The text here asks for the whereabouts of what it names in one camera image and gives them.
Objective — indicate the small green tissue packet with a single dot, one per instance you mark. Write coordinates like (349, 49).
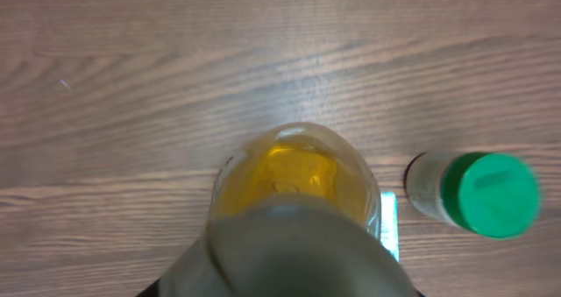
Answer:
(389, 233)

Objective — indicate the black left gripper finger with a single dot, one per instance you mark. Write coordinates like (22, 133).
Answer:
(151, 291)

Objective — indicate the clear bottle with silver cap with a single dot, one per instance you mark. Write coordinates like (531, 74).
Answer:
(294, 212)

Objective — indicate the green lid white jar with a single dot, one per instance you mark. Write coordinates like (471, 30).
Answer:
(491, 194)

